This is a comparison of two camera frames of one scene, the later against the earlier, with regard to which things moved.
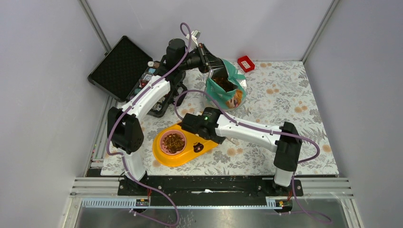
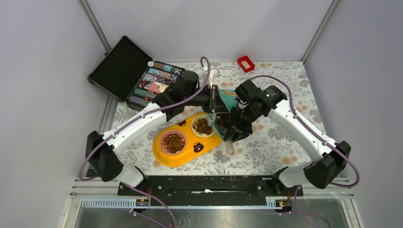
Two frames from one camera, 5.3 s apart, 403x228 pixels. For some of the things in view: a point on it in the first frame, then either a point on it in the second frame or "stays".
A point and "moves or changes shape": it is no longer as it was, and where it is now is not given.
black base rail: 210,190 stays
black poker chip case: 118,71 stays
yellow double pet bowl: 172,145 stays
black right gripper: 219,139 to 236,128
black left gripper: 207,60 to 215,105
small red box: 245,63 stays
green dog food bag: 226,87 moves or changes shape
